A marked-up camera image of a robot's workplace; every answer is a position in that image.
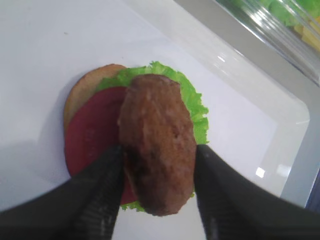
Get green lettuce leaf on bun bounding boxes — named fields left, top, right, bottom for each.
left=95, top=60, right=210, bottom=213

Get metal baking tray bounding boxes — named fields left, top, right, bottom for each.
left=0, top=0, right=320, bottom=240

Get red tomato slice on bun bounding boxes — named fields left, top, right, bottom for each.
left=64, top=86, right=140, bottom=206

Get green lettuce in container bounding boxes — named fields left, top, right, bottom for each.
left=248, top=0, right=320, bottom=27

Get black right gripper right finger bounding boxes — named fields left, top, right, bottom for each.
left=194, top=144, right=320, bottom=240

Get brown patty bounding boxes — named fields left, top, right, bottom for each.
left=117, top=73, right=197, bottom=217

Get yellow cheese slices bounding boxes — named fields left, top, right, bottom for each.
left=293, top=17, right=320, bottom=52

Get clear lettuce cheese container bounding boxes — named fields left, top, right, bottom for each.
left=174, top=0, right=320, bottom=86

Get bottom bun on tray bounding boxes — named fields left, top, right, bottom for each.
left=63, top=63, right=127, bottom=141

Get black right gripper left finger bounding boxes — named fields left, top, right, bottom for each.
left=0, top=145, right=124, bottom=240

